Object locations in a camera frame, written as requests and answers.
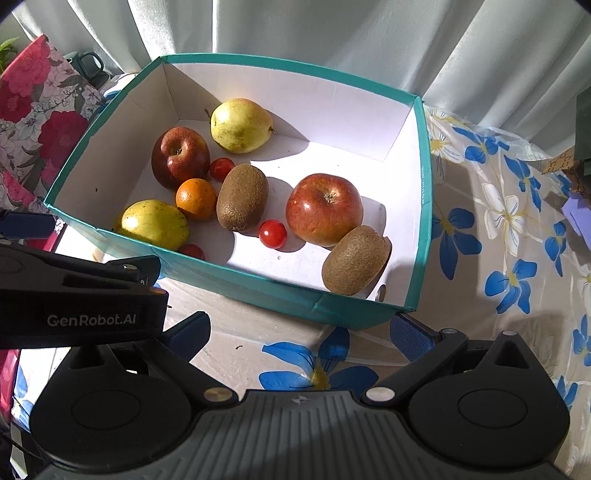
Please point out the flat-ended brown kiwi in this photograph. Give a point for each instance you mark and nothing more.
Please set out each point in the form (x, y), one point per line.
(355, 261)

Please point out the red orange apple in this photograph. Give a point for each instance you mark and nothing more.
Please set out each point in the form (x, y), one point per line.
(323, 210)

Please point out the small purple box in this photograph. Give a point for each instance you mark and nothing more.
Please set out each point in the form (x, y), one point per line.
(579, 214)

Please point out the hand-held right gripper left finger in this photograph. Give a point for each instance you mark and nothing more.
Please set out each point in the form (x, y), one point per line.
(191, 334)

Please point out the blue floral tablecloth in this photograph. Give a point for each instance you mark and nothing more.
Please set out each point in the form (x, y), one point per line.
(240, 323)

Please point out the small orange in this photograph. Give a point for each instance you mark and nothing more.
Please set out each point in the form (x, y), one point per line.
(196, 199)

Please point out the oblong brown kiwi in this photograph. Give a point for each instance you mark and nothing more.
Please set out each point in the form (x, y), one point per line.
(242, 198)

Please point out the teal cardboard box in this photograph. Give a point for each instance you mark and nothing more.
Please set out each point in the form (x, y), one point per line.
(323, 120)

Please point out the green plant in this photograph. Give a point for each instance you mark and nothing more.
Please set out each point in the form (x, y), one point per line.
(8, 50)

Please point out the gold patterned paper bag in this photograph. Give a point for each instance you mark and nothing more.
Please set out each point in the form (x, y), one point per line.
(561, 165)

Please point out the dark red apple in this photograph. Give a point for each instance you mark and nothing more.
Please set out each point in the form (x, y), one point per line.
(180, 157)

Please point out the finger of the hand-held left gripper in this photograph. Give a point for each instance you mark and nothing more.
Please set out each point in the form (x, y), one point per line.
(46, 270)
(27, 225)

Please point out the red cherry tomato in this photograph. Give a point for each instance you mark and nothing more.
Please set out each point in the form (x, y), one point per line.
(191, 251)
(222, 169)
(273, 233)

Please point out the dark green printed bag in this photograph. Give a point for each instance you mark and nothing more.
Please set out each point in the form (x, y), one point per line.
(584, 134)

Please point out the pink floral gift bag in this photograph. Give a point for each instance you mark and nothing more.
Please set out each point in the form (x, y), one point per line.
(55, 129)

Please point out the dark green mug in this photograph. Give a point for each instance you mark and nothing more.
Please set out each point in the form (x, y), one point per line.
(87, 67)

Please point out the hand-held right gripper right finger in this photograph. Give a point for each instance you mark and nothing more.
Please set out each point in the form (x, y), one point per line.
(411, 334)

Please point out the yellow green pear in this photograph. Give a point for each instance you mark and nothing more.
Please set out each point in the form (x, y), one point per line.
(152, 224)
(240, 124)

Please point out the white curtain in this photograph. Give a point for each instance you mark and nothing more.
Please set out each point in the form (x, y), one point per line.
(369, 41)

